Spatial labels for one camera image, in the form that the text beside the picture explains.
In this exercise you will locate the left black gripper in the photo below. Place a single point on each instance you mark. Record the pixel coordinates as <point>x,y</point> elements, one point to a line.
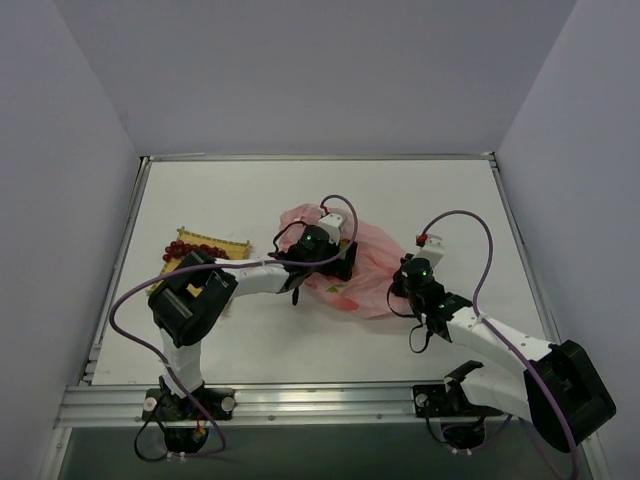
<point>344,262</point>

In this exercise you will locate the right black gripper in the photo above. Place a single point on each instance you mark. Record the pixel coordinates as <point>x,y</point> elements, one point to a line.
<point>397,283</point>

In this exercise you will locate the pink plastic bag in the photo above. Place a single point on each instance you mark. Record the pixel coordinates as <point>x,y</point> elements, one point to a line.
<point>377,259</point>

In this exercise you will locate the red fake grapes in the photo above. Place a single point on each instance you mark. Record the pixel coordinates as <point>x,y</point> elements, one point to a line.
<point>179,249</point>

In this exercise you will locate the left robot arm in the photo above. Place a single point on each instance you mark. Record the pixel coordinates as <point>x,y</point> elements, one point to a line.
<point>186,307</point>

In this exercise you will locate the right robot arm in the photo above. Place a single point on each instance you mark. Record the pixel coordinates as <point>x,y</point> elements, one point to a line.
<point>554,387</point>

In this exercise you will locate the yellow bamboo mat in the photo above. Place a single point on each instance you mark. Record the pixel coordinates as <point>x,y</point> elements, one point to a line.
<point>235,250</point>

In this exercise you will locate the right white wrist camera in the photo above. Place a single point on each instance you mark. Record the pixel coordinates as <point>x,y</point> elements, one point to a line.
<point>431,248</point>

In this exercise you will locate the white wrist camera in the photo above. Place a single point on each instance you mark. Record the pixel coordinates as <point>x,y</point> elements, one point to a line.
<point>333,223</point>
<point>431,248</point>

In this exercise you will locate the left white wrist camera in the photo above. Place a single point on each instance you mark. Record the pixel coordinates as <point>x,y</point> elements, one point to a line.
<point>333,223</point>

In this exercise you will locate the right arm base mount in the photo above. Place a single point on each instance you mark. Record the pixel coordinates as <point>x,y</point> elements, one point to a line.
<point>452,421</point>

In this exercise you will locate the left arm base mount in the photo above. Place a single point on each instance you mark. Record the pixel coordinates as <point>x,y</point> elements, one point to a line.
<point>189,428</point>

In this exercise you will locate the aluminium front rail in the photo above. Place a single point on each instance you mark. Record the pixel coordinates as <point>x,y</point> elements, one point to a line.
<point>111,406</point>

